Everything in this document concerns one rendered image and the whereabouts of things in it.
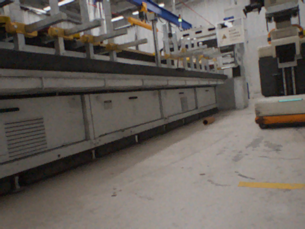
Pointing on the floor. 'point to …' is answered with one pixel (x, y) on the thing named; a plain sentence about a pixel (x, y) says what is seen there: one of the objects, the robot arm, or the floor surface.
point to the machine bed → (86, 119)
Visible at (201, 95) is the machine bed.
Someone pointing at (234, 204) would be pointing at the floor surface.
